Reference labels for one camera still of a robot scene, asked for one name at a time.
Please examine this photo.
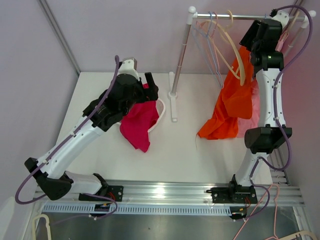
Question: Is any magenta t shirt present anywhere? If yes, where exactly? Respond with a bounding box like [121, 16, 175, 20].
[119, 83, 160, 153]

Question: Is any beige hanger bottom right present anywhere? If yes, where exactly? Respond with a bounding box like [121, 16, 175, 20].
[268, 230, 318, 240]

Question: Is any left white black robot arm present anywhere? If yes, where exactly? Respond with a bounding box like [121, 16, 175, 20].
[24, 72, 159, 201]

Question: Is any beige hanger bottom left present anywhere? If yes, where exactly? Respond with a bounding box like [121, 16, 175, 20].
[31, 213, 53, 240]

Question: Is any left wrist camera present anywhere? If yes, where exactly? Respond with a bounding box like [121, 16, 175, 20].
[118, 57, 139, 80]

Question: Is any beige wooden hanger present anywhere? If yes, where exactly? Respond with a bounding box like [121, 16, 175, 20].
[199, 10, 246, 88]

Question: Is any orange t shirt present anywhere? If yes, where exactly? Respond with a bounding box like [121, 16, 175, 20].
[197, 46, 254, 140]

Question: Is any white cable duct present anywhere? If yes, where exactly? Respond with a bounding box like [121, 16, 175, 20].
[42, 203, 232, 216]

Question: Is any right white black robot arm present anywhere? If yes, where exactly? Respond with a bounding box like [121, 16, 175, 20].
[227, 19, 292, 203]

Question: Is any pink wire hanger on rack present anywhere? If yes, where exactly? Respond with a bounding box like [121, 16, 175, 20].
[196, 11, 225, 83]

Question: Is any metal clothes rack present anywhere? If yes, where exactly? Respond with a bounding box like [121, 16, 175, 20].
[168, 5, 317, 123]

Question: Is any white plastic laundry basket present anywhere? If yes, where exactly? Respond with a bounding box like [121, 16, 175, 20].
[148, 98, 166, 133]

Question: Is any pink hanger on floor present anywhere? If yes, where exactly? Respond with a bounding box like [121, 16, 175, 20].
[232, 183, 281, 240]

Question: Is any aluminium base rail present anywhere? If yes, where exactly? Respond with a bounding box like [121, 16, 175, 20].
[32, 178, 306, 208]

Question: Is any beige hanger holding pink shirt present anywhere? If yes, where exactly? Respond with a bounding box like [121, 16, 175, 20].
[286, 10, 300, 50]

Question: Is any blue wire hanger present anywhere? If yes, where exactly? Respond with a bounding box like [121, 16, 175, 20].
[192, 11, 223, 88]

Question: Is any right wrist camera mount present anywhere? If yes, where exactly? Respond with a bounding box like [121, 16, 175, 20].
[270, 9, 290, 29]

